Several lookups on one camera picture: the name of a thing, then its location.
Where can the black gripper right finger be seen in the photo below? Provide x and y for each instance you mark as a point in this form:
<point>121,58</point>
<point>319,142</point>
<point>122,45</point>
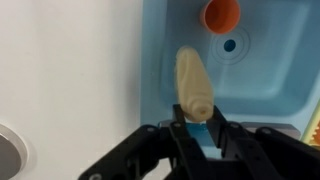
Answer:
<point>266,154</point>

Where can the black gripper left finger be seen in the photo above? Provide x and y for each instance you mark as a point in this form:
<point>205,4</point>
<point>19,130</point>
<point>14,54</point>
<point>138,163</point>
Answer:
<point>140,153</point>

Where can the white cream bottle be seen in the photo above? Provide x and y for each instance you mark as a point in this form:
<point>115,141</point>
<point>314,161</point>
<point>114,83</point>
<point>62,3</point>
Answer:
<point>193,86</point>

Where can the blue toy sink basin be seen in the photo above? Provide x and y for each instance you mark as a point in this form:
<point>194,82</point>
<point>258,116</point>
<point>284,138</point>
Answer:
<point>266,71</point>

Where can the small orange cup in sink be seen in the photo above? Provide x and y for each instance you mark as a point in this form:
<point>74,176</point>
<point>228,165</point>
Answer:
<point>220,16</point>

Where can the yellow green dish rack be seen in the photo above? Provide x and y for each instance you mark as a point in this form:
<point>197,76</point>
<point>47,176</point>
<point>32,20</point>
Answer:
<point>311,135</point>

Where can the grey metal mounting plate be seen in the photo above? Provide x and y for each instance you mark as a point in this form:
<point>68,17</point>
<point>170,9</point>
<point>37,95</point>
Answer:
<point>13,153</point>

